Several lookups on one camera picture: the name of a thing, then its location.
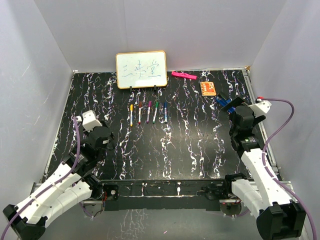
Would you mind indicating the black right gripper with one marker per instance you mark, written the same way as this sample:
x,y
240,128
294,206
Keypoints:
x,y
237,101

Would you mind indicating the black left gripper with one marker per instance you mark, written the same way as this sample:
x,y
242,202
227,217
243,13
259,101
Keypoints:
x,y
87,133

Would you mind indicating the white pen yellow tip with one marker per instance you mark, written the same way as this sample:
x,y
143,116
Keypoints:
x,y
131,118

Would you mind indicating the white pen red tip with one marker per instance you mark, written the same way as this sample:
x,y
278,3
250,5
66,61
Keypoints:
x,y
139,115

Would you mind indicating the white pen blue tip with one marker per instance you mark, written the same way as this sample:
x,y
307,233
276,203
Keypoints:
x,y
165,115

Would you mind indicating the white pen green tip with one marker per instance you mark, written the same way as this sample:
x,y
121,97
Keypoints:
x,y
155,115

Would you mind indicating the white pen purple tip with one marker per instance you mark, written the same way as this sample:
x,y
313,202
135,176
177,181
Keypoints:
x,y
148,114

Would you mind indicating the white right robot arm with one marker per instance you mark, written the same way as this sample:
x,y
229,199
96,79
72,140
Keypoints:
x,y
279,215

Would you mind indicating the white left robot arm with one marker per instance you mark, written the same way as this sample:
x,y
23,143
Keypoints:
x,y
70,184

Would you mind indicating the blue stapler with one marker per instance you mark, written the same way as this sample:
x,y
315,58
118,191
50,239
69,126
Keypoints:
x,y
223,100

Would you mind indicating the orange spiral notebook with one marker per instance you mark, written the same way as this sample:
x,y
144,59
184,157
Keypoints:
x,y
207,89

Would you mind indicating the pink plastic clip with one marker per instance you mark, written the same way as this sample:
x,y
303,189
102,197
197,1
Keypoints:
x,y
183,75

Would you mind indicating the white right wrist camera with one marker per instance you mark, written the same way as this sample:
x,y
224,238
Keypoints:
x,y
261,107

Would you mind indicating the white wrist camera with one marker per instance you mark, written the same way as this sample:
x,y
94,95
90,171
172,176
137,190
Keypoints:
x,y
261,107
89,120

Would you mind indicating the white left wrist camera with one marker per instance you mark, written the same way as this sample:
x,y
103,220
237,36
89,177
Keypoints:
x,y
89,120

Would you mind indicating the black front mounting rail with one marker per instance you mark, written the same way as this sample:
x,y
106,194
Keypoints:
x,y
164,194

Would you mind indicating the white board with yellow frame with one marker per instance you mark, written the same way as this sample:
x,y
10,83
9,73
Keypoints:
x,y
145,69

